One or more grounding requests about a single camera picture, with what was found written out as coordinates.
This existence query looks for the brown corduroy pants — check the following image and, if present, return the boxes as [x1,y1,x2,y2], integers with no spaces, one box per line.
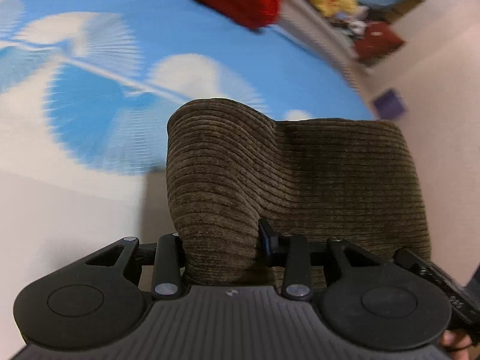
[166,99,431,286]

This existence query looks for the person's hand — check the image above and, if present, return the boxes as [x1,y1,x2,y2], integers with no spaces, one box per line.
[440,330,473,360]

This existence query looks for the purple box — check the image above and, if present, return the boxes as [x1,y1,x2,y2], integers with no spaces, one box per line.
[373,88,406,120]

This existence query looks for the blue white patterned bedsheet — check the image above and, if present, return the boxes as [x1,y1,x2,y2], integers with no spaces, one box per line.
[1,0,371,359]

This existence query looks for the dark red cushion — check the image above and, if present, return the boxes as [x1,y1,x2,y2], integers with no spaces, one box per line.
[354,21,405,63]

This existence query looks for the white bed frame ledge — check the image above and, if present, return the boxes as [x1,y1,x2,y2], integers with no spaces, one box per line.
[277,0,368,99]

